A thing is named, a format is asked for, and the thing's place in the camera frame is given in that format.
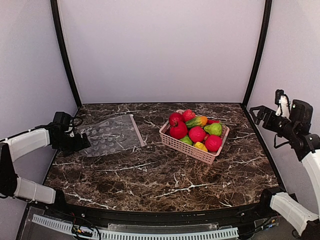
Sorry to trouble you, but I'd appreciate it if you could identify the clear zip top bag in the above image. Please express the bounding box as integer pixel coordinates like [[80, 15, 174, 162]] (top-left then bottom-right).
[[77, 114, 146, 158]]

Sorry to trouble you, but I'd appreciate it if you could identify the red fruit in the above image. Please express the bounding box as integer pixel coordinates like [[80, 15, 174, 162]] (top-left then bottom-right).
[[204, 135, 223, 152], [168, 112, 184, 127], [188, 126, 206, 143], [182, 109, 196, 122]]

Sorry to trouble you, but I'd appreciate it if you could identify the red tomato with stem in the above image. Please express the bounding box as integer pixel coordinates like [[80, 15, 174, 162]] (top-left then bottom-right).
[[169, 121, 188, 140]]

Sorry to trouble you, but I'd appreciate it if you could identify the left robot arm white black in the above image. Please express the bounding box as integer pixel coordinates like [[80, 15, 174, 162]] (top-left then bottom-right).
[[0, 122, 91, 205]]

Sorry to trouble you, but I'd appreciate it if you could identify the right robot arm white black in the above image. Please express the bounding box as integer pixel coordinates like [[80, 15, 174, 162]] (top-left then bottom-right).
[[249, 99, 320, 240]]

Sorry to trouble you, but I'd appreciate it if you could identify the green pear-like fruit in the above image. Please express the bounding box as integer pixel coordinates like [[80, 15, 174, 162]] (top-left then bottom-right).
[[203, 123, 223, 137]]

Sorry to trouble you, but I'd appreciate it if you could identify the red chili pepper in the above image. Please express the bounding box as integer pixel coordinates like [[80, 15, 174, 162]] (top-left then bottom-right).
[[207, 119, 220, 125]]

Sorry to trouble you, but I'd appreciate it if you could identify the green orange mango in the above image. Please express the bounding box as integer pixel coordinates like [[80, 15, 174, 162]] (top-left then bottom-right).
[[185, 116, 208, 129]]

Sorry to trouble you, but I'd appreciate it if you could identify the pink plastic basket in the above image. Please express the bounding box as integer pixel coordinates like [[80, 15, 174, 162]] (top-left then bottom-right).
[[159, 109, 230, 165]]

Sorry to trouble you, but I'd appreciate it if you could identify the yellow pepper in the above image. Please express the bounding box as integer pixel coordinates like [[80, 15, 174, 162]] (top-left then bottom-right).
[[193, 141, 208, 152]]

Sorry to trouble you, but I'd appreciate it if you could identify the green apple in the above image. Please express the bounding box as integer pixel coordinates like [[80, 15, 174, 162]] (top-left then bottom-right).
[[180, 135, 194, 146]]

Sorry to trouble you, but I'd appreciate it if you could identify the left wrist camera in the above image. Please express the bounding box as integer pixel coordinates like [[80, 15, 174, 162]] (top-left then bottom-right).
[[52, 111, 72, 132]]

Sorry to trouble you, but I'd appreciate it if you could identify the white slotted cable duct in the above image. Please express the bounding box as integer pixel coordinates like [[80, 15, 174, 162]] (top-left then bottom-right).
[[32, 214, 239, 240]]

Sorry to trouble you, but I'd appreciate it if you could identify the black front frame rail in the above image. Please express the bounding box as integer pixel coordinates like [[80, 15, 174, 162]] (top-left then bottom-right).
[[38, 203, 263, 227]]

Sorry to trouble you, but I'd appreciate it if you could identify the right black frame post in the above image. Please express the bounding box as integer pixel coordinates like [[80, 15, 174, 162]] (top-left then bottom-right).
[[242, 0, 273, 109]]

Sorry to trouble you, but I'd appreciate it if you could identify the black frame post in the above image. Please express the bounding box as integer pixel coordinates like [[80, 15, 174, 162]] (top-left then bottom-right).
[[242, 0, 273, 109], [50, 0, 83, 109]]

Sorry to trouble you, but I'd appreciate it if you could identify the left black frame post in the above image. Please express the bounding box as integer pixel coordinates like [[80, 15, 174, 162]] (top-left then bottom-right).
[[50, 0, 83, 109]]

